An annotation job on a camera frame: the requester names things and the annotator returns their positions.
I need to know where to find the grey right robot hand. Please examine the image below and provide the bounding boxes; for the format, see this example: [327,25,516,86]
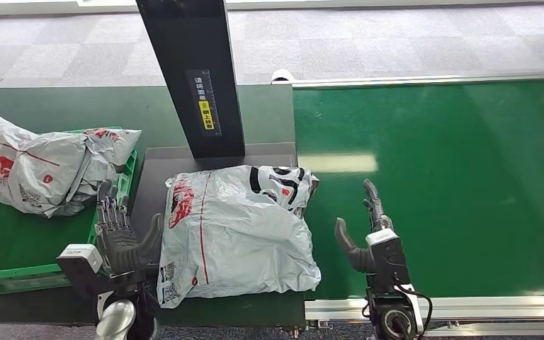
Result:
[334,178,395,275]

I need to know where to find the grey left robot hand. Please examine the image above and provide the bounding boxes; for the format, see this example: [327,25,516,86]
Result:
[93,178,164,278]

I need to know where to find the grey mailer bag black print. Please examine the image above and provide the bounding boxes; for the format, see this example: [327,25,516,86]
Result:
[156,164,323,310]

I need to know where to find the green conveyor belt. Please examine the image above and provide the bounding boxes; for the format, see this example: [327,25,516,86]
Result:
[293,79,544,301]

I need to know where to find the black inbound scanner machine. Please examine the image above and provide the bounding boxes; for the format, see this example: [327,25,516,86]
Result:
[128,0,307,301]

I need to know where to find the green plastic crate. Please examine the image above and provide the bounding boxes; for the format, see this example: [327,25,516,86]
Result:
[0,125,139,295]

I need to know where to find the grey mailer bag red print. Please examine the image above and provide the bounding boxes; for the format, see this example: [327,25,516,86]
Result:
[0,115,90,218]

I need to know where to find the yellow warning sticker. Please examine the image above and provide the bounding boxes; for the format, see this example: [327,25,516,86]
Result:
[198,99,215,131]

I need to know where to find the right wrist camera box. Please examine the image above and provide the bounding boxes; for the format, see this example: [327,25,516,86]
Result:
[365,227,412,293]

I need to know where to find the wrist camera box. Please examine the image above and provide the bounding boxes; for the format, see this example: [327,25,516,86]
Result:
[365,227,412,293]
[56,243,106,301]

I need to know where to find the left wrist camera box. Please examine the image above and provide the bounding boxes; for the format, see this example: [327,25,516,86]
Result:
[56,243,106,301]

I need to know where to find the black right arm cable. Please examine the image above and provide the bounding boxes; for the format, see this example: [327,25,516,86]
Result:
[391,274,434,336]

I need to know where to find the wide aluminium conveyor rail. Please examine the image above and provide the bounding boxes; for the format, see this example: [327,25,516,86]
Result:
[304,295,544,324]

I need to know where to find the thin aluminium conveyor rail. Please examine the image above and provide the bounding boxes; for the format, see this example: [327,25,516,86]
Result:
[273,70,544,89]

